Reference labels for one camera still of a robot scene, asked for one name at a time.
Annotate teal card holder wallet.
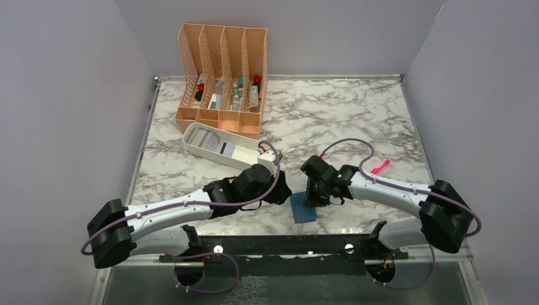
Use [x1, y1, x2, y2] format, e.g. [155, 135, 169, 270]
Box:
[289, 192, 318, 224]

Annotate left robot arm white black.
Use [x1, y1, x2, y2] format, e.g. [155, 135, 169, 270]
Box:
[81, 164, 292, 269]

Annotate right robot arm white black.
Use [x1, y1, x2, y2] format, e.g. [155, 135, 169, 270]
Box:
[301, 155, 472, 259]

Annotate white oblong plastic tray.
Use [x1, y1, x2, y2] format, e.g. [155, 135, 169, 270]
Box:
[182, 123, 263, 170]

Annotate pink small object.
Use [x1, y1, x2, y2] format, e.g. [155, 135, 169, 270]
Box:
[371, 159, 391, 175]

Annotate teal capped tubes in organizer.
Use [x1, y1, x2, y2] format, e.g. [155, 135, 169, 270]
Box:
[230, 76, 243, 111]

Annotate red capped stick in organizer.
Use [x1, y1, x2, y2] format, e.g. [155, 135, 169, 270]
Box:
[249, 75, 262, 112]

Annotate grey box in organizer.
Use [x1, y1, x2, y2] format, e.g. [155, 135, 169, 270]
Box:
[207, 79, 224, 110]

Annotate red black item in organizer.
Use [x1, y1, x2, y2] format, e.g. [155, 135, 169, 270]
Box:
[194, 83, 205, 102]

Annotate peach plastic file organizer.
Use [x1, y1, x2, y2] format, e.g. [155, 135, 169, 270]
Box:
[175, 23, 268, 139]

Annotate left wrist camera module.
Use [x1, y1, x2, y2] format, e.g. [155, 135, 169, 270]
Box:
[257, 150, 282, 174]

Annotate black mounting rail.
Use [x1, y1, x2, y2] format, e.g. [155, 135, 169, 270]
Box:
[158, 233, 408, 277]

